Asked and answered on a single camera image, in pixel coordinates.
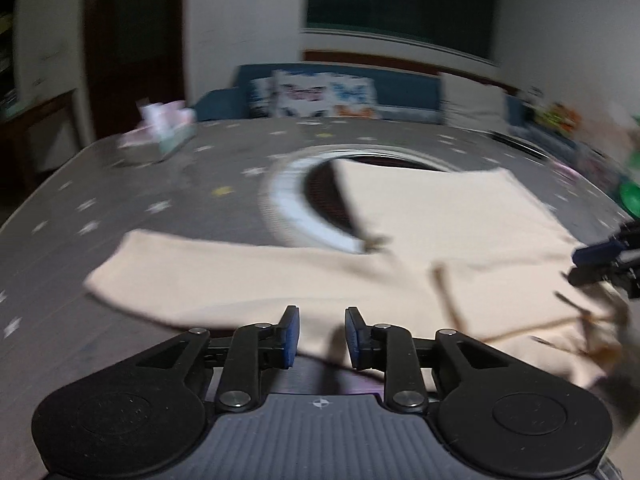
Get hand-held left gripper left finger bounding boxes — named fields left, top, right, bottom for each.
left=135, top=305, right=302, bottom=414

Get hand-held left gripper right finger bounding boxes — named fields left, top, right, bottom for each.
left=344, top=306, right=507, bottom=414

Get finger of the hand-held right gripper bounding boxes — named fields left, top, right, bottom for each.
left=568, top=262, right=640, bottom=302
left=572, top=222, right=640, bottom=267

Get beige drawstring pants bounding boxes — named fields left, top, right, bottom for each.
left=82, top=159, right=627, bottom=391

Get green round object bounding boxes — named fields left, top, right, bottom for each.
left=617, top=180, right=640, bottom=217

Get white cushion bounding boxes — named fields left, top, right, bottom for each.
left=441, top=72, right=509, bottom=134

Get small butterfly print pillow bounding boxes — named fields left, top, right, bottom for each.
left=248, top=77, right=276, bottom=119

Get tissue pack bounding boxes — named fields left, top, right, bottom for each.
left=117, top=100, right=197, bottom=167

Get blue sofa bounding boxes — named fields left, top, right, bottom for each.
left=192, top=62, right=527, bottom=127

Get dark window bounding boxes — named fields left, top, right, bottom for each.
left=304, top=0, right=502, bottom=63

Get dark wooden door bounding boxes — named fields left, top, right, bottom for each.
left=84, top=0, right=190, bottom=147

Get wall shelf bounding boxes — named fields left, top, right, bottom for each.
left=0, top=0, right=27, bottom=117

